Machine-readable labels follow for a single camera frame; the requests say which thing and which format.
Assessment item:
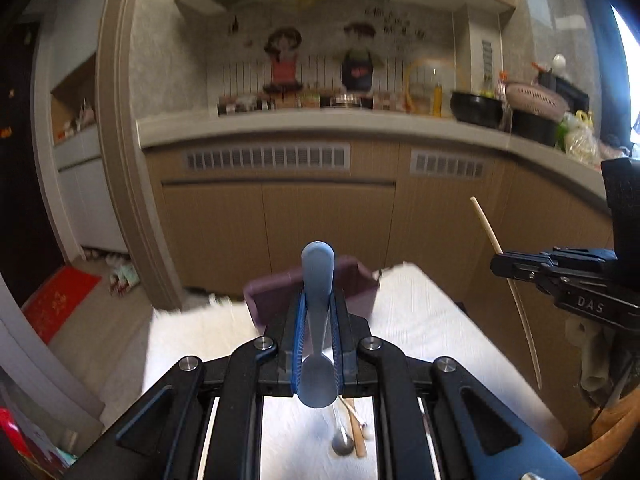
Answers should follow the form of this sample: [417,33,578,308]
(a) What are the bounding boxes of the black countertop appliance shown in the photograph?
[537,70,591,112]

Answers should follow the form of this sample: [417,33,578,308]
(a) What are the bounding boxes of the bright window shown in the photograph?
[611,4,640,153]

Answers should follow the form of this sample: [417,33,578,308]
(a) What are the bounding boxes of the white hallway cabinet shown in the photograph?
[50,54,132,262]

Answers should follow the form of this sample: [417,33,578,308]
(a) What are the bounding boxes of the row of spice jars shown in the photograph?
[217,91,402,115]

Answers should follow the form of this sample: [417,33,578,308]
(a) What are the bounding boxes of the white textured tablecloth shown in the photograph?
[140,260,568,480]

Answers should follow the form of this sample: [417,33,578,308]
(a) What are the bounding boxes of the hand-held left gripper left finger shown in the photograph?
[62,290,308,480]

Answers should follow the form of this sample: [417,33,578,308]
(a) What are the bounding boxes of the cartoon wall poster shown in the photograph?
[207,10,457,107]

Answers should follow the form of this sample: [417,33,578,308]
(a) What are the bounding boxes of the light blue plastic spoon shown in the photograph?
[297,241,342,409]

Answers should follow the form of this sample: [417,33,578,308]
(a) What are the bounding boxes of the person's right hand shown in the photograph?
[565,317,628,407]

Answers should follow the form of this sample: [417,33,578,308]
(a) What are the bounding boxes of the wooden chopstick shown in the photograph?
[470,196,545,392]
[345,397,369,458]

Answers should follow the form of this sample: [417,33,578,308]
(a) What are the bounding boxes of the pink basket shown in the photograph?
[505,82,569,117]

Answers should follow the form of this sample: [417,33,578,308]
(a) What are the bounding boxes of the short white vent grille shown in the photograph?
[410,150,487,179]

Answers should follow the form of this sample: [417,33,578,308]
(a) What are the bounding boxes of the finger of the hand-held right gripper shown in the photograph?
[490,246,619,292]

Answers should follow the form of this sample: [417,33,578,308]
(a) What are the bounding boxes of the black cooker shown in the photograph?
[512,110,562,149]

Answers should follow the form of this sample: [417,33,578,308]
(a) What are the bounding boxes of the grey kitchen counter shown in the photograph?
[137,107,617,203]

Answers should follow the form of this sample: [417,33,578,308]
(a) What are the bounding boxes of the red doormat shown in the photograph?
[20,266,104,346]

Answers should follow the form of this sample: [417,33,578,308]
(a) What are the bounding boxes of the wooden chair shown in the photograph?
[564,402,640,480]

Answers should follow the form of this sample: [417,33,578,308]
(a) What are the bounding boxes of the black pot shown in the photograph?
[450,91,504,129]

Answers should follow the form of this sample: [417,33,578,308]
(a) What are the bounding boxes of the dark door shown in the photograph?
[0,22,67,307]

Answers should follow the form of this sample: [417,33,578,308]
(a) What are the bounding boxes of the thin white-tipped stick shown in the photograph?
[339,395,374,439]

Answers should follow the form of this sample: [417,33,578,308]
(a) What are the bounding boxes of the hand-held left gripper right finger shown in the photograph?
[327,290,581,480]

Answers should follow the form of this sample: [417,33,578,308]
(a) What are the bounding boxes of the purple utensil holder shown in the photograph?
[243,256,380,338]

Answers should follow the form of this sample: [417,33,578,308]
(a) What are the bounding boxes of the plastic bag of food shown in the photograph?
[555,110,602,167]

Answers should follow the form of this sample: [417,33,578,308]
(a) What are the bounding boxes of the wide white vent grille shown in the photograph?
[185,144,351,172]

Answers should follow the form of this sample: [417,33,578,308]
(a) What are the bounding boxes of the metal smiley-face spoon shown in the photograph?
[330,402,355,457]

